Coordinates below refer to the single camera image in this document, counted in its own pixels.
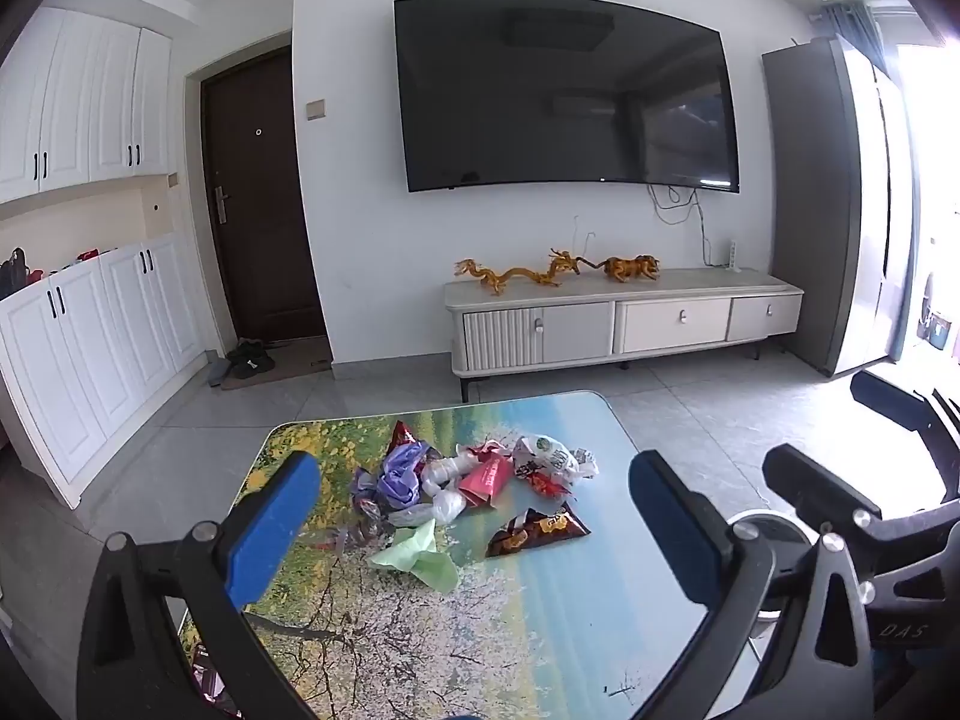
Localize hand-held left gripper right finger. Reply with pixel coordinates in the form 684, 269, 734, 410
628, 451, 875, 720

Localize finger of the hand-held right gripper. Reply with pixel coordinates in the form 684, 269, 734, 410
761, 444, 899, 542
850, 371, 960, 501

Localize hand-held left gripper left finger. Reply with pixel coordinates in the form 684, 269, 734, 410
75, 452, 323, 720

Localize white bin with black liner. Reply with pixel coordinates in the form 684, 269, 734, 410
720, 510, 818, 638

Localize small dark wrapper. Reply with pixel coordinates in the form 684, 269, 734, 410
352, 469, 385, 522

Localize brown chip packet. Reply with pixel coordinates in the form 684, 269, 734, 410
485, 508, 591, 558

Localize white printed plastic bag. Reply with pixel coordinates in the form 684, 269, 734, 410
512, 433, 599, 482

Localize purple plastic bag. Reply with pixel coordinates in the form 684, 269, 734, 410
352, 441, 443, 518

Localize green plastic bag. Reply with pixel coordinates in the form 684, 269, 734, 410
370, 519, 460, 592

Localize red snack wrapper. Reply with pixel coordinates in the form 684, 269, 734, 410
386, 420, 432, 466

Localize clear plastic bag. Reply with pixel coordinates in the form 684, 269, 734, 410
390, 491, 470, 530

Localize clear plastic cups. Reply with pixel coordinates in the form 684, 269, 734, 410
421, 454, 481, 496

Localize pink paper box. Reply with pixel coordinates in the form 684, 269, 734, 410
457, 457, 515, 509

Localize brown doormat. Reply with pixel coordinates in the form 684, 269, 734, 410
220, 334, 333, 389

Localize pair of dark shoes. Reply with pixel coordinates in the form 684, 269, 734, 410
225, 340, 277, 380

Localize landscape printed table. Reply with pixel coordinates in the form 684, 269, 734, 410
180, 390, 732, 720

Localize white low television cabinet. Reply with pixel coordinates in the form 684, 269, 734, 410
442, 268, 805, 402

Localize tall grey refrigerator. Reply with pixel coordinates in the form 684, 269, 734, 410
761, 36, 920, 377

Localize white base cabinet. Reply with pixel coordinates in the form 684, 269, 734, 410
0, 232, 207, 511

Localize golden tiger figurine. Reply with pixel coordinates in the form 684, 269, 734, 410
596, 255, 663, 284

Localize golden dragon figurine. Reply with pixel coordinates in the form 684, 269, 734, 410
454, 247, 599, 295

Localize dark brown entrance door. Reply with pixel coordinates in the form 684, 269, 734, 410
201, 45, 327, 346

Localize dark bag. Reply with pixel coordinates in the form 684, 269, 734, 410
0, 247, 31, 301

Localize blue grey curtain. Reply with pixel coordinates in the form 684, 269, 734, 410
821, 0, 897, 80

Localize thin television cable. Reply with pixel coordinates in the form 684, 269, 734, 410
646, 184, 732, 269

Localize large black wall television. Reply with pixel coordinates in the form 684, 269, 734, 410
394, 0, 742, 194

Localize white wall cabinet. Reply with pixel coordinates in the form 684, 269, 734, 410
0, 6, 172, 203

